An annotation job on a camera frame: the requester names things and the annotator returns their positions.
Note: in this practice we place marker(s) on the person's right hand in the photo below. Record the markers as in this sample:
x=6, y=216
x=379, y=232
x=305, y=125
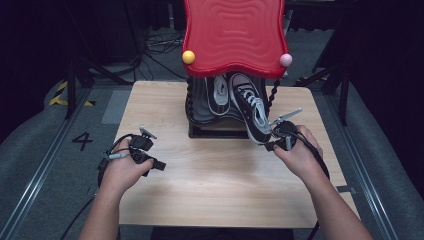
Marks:
x=301, y=160

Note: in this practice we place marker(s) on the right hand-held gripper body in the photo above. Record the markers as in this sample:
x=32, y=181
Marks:
x=285, y=133

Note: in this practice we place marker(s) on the black metal stand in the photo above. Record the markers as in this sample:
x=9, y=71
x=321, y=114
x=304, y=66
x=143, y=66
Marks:
x=70, y=93
x=343, y=100

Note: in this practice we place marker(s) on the black canvas sneaker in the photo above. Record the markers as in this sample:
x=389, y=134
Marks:
x=250, y=110
x=220, y=96

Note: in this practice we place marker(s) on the yellow and black floor tape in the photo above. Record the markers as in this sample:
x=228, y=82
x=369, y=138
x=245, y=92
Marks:
x=56, y=100

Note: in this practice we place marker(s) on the red and black shoe rack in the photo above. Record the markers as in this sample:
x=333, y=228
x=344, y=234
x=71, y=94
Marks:
x=233, y=33

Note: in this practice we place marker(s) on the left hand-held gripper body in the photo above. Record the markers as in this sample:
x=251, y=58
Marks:
x=141, y=144

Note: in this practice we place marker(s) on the person's left hand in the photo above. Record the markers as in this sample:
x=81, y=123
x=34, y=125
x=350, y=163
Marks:
x=120, y=175

